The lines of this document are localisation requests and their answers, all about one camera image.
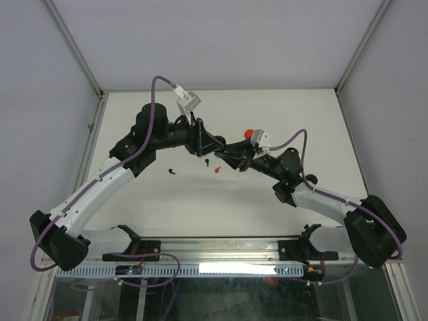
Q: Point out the red round charging case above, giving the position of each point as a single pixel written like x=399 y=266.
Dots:
x=248 y=133

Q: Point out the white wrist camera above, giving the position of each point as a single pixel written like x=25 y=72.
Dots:
x=260 y=139
x=186 y=101

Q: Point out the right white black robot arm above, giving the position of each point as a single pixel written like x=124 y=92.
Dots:
x=365 y=228

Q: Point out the small electronics board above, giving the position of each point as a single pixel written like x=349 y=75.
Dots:
x=129 y=270

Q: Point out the right aluminium frame post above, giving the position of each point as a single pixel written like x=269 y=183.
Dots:
x=373 y=25

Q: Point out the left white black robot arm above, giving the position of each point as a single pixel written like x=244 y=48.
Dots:
x=61 y=233

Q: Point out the aluminium frame post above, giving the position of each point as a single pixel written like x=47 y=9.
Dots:
x=65 y=33
x=373 y=25

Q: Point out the left aluminium frame post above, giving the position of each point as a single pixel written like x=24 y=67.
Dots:
x=65 y=33

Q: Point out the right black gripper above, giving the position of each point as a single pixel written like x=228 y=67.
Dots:
x=235 y=149

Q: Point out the white slotted cable duct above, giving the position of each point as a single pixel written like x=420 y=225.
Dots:
x=199 y=270

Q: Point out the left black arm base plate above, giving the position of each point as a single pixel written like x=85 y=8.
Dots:
x=145 y=250

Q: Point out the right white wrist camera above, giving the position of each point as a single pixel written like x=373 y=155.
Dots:
x=260 y=139

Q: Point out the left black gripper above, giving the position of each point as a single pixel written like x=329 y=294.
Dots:
x=201 y=142

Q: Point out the aluminium mounting rail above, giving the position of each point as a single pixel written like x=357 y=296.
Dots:
x=222 y=249

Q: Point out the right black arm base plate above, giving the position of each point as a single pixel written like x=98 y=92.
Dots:
x=303 y=251

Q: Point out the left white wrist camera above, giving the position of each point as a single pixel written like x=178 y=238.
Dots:
x=186 y=101

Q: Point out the black round charging case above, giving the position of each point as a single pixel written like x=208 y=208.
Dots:
x=221 y=139

